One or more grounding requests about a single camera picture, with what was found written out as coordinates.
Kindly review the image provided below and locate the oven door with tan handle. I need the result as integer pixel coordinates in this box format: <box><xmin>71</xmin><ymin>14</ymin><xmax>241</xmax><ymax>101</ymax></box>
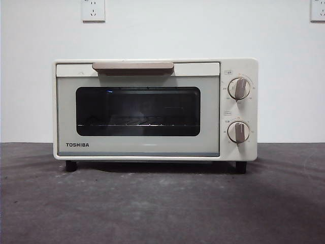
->
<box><xmin>56</xmin><ymin>62</ymin><xmax>220</xmax><ymax>158</ymax></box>

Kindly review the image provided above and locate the cream toaster oven body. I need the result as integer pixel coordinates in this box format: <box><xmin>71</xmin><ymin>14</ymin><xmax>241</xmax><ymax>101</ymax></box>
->
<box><xmin>52</xmin><ymin>57</ymin><xmax>259</xmax><ymax>162</ymax></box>

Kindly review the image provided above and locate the small cream timer knob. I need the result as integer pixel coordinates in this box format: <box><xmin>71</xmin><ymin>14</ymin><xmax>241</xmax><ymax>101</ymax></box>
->
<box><xmin>227</xmin><ymin>121</ymin><xmax>251</xmax><ymax>144</ymax></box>

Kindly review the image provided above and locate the dark grey felt table cloth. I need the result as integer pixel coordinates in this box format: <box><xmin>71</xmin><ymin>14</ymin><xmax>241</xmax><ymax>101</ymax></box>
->
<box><xmin>0</xmin><ymin>142</ymin><xmax>325</xmax><ymax>244</ymax></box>

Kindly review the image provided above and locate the large cream temperature knob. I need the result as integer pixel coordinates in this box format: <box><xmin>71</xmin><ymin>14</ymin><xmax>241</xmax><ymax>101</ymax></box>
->
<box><xmin>227</xmin><ymin>77</ymin><xmax>251</xmax><ymax>100</ymax></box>

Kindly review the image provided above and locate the metal wire oven rack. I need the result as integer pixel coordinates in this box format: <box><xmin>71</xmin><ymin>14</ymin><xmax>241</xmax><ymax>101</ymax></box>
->
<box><xmin>77</xmin><ymin>115</ymin><xmax>199</xmax><ymax>128</ymax></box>

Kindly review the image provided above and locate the white wall socket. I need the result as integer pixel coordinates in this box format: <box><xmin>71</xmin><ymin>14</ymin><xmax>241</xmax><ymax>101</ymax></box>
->
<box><xmin>310</xmin><ymin>0</ymin><xmax>325</xmax><ymax>22</ymax></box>
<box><xmin>81</xmin><ymin>0</ymin><xmax>106</xmax><ymax>22</ymax></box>

